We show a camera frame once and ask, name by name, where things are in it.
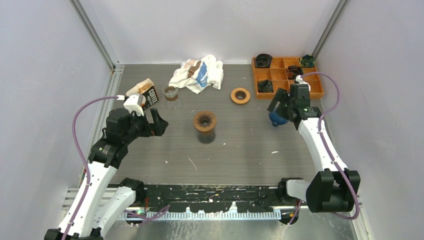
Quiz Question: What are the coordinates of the light wooden dripper ring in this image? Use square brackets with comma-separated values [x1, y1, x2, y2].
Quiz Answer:
[230, 87, 251, 106]

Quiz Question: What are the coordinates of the small glass carafe wood collar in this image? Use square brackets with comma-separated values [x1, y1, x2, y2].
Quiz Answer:
[162, 83, 179, 102]

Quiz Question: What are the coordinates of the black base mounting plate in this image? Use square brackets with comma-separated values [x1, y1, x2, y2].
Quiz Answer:
[131, 184, 298, 213]

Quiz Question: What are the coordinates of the rolled dark tie back left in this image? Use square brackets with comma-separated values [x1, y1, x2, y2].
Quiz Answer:
[254, 53, 273, 69]

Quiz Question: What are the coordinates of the rolled orange floral tie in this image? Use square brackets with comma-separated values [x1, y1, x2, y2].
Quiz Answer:
[286, 65, 304, 80]

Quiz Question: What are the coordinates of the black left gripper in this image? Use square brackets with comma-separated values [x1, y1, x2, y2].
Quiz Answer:
[122, 108, 167, 145]

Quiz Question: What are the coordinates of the glass carafe dark wood collar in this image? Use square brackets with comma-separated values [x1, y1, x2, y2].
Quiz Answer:
[197, 130, 216, 144]

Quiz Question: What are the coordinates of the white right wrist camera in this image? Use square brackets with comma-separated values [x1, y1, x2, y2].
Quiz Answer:
[294, 75, 311, 92]

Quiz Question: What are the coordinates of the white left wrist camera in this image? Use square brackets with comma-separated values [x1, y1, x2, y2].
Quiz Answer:
[117, 93, 145, 117]

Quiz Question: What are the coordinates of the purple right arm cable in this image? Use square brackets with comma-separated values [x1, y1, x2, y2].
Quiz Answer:
[287, 71, 361, 227]

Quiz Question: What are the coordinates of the orange wooden compartment tray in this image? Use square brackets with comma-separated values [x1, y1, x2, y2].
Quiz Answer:
[251, 56, 317, 99]

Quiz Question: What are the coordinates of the rolled green floral tie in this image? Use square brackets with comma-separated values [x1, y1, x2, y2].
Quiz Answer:
[299, 54, 316, 68]

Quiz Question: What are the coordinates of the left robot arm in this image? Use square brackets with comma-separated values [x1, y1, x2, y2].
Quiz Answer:
[44, 108, 169, 240]

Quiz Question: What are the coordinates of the orange coffee filter box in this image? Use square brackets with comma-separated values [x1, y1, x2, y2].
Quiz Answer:
[125, 78, 159, 110]

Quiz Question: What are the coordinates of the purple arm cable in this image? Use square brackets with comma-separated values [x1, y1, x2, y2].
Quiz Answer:
[287, 71, 361, 227]
[59, 95, 125, 240]

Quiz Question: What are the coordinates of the rolled dark green tie front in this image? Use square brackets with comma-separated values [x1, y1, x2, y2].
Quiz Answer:
[257, 79, 274, 93]

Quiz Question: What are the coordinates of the crumpled white plastic bag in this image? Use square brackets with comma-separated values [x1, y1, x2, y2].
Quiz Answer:
[168, 54, 224, 94]

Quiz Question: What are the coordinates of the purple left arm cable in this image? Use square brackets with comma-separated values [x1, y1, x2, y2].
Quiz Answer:
[59, 95, 125, 240]

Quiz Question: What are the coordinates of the aluminium frame rail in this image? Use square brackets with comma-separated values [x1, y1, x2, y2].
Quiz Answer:
[61, 185, 364, 221]

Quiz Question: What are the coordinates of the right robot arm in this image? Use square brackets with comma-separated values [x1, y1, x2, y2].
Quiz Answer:
[267, 83, 361, 213]

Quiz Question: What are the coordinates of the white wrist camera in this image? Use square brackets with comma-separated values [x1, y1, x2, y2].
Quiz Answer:
[294, 75, 311, 92]
[117, 93, 145, 117]

